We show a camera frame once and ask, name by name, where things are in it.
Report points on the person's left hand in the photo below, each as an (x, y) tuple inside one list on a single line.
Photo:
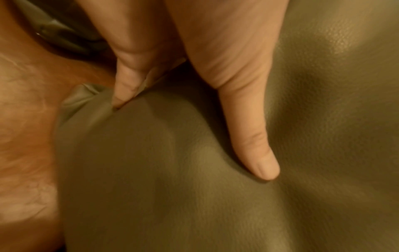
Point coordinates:
[(187, 32)]

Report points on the olive green leather sheet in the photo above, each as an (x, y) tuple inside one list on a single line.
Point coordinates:
[(193, 196)]

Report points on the grey-green fabric fold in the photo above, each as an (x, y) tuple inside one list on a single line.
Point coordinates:
[(65, 34)]

